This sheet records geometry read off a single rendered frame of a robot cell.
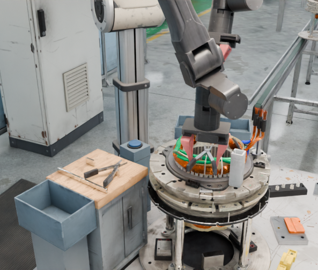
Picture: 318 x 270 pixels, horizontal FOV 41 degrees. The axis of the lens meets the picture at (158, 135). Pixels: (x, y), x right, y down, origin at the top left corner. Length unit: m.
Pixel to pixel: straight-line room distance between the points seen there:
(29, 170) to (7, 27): 1.06
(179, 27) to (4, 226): 2.18
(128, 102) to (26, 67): 1.89
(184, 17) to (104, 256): 0.65
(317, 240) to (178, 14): 0.89
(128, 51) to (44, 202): 0.57
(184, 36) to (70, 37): 2.65
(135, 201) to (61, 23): 2.33
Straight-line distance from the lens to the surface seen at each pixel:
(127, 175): 1.14
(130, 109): 1.49
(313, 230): 1.49
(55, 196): 1.17
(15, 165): 3.47
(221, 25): 1.05
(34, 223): 1.09
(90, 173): 1.11
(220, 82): 0.85
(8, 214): 2.90
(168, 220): 1.33
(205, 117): 0.91
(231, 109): 0.84
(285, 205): 1.58
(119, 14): 1.35
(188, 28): 0.84
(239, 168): 1.02
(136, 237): 1.27
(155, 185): 1.11
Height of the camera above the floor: 1.66
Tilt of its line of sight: 26 degrees down
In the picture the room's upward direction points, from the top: straight up
